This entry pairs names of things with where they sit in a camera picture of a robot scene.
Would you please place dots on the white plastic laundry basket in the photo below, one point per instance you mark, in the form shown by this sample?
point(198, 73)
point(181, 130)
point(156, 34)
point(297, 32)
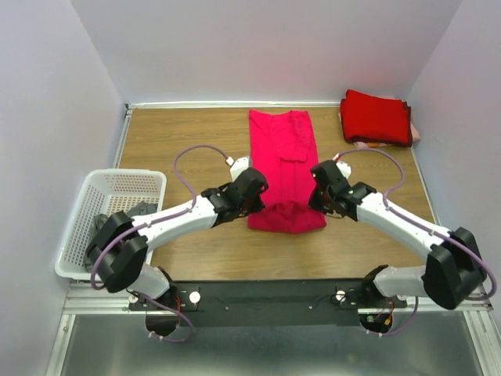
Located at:
point(104, 192)

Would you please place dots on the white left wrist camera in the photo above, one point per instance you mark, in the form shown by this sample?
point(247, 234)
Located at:
point(237, 166)

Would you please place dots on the grey t shirt in basket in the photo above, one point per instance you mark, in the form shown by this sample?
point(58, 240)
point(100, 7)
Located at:
point(116, 219)

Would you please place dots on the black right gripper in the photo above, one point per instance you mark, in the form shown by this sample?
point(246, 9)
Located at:
point(314, 204)

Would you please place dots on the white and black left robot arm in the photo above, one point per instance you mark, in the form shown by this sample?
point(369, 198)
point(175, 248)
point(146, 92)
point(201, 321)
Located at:
point(118, 251)

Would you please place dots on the aluminium frame rail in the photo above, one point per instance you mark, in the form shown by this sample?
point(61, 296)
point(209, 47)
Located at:
point(81, 299)

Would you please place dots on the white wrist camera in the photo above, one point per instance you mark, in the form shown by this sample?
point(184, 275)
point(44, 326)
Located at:
point(344, 167)
point(237, 166)

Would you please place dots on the folded light pink t shirt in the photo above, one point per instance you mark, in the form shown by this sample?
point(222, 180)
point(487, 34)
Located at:
point(377, 128)

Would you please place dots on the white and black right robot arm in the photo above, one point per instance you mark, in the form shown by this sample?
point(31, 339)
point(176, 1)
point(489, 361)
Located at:
point(452, 267)

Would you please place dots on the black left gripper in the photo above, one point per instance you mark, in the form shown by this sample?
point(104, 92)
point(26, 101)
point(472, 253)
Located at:
point(257, 207)

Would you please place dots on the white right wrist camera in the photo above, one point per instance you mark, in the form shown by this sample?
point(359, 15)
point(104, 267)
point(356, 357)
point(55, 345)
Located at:
point(344, 167)

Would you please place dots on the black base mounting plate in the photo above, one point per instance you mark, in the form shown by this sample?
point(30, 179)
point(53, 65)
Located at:
point(269, 303)

